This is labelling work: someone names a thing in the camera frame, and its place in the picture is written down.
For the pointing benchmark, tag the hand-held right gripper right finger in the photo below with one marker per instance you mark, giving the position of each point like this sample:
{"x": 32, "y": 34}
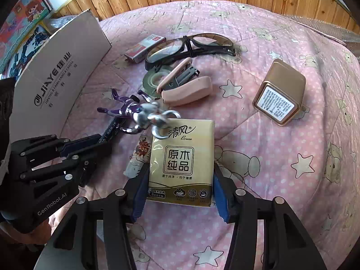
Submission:
{"x": 222, "y": 199}

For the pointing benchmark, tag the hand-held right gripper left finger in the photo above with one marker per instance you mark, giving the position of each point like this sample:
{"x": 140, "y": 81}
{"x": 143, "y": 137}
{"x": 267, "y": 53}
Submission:
{"x": 139, "y": 199}

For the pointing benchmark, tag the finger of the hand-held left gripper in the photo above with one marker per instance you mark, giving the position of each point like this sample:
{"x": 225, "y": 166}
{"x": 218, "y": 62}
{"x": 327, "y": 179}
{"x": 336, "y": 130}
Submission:
{"x": 95, "y": 153}
{"x": 81, "y": 144}

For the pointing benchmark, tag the tan tissue pack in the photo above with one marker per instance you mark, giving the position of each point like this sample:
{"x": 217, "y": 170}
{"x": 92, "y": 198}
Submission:
{"x": 180, "y": 160}

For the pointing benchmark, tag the cardboard box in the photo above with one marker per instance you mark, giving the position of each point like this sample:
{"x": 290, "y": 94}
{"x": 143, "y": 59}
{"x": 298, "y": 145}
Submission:
{"x": 56, "y": 62}

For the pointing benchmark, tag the black safety glasses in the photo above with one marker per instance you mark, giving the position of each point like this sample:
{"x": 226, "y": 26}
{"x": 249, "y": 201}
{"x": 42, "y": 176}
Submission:
{"x": 197, "y": 43}

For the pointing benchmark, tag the dark blue pen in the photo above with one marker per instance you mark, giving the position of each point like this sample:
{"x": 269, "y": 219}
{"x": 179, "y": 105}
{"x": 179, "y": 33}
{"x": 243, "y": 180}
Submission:
{"x": 110, "y": 130}

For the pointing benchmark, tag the small snack sachet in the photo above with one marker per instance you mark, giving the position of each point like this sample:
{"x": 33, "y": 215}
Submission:
{"x": 140, "y": 152}

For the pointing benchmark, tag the pink bear printed blanket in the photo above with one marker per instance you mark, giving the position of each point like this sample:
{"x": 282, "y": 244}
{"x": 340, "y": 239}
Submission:
{"x": 267, "y": 160}

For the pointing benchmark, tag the purple and silver action figure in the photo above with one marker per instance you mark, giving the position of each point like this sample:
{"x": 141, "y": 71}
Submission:
{"x": 140, "y": 114}

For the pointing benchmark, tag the clear tape roll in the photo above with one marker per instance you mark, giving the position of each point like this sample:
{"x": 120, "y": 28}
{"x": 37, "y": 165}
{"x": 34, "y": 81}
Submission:
{"x": 149, "y": 83}

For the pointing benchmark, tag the blue robot printed picture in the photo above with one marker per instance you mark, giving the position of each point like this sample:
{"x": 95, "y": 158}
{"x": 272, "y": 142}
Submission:
{"x": 28, "y": 47}

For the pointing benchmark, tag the pink stapler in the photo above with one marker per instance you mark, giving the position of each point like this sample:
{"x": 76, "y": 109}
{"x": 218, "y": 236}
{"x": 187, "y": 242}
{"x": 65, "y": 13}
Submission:
{"x": 188, "y": 91}

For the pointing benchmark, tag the red and grey staple box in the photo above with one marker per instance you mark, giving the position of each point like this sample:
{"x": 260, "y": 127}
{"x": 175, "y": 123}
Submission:
{"x": 140, "y": 49}

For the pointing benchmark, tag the bubble wrap sheet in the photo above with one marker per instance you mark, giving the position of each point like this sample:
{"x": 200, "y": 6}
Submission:
{"x": 332, "y": 28}
{"x": 60, "y": 24}

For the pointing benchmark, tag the gold square box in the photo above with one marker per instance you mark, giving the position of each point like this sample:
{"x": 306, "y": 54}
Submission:
{"x": 278, "y": 90}

